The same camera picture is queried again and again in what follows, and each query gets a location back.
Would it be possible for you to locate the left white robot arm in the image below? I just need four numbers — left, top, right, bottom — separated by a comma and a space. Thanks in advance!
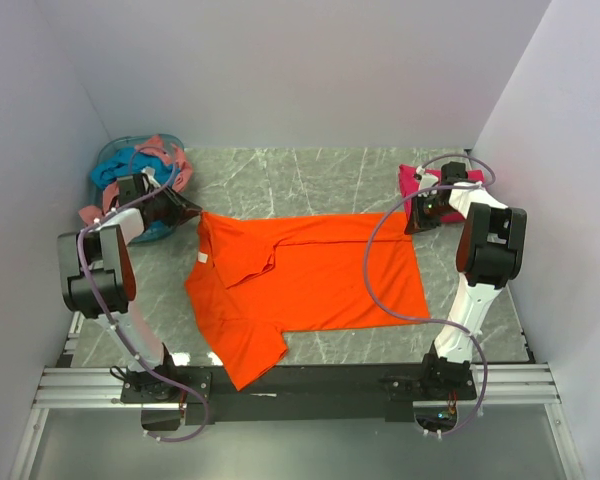
57, 173, 202, 402

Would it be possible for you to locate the pink t-shirt in basket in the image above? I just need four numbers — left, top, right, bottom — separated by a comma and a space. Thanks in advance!
77, 134, 195, 234

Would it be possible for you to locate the blue t-shirt in basket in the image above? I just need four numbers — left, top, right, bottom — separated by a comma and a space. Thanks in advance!
90, 147, 173, 190

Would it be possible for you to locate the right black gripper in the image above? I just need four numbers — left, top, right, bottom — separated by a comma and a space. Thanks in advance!
406, 192, 458, 235

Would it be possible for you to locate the transparent teal laundry basket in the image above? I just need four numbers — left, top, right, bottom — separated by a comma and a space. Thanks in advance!
87, 133, 187, 245

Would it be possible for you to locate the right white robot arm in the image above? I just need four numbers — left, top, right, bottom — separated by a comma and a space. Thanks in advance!
398, 161, 527, 399

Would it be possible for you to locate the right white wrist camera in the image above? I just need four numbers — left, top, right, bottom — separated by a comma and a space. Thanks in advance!
413, 166, 439, 192

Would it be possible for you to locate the orange t-shirt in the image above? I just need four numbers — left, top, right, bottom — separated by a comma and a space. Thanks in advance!
185, 212, 429, 389

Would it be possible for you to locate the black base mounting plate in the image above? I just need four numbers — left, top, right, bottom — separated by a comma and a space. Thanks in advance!
109, 363, 484, 432

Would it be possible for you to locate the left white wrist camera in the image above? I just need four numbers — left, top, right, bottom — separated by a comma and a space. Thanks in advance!
142, 167, 155, 182

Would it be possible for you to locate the folded magenta t-shirt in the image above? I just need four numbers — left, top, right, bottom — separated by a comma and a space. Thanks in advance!
398, 161, 485, 224

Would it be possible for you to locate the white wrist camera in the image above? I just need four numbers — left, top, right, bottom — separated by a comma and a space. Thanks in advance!
142, 167, 155, 182
413, 166, 439, 192

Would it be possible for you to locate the aluminium rail frame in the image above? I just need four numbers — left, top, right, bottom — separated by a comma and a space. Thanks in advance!
9, 239, 586, 480

